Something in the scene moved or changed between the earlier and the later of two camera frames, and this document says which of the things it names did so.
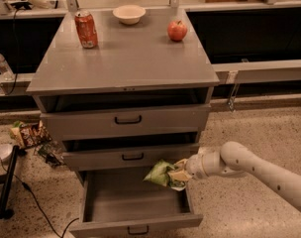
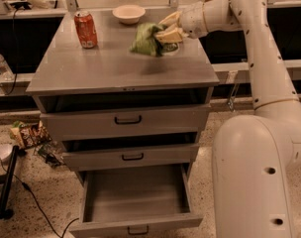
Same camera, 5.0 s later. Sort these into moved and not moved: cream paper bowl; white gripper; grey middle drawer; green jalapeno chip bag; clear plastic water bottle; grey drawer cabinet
Moved: green jalapeno chip bag; white gripper
Not moved: grey drawer cabinet; clear plastic water bottle; cream paper bowl; grey middle drawer
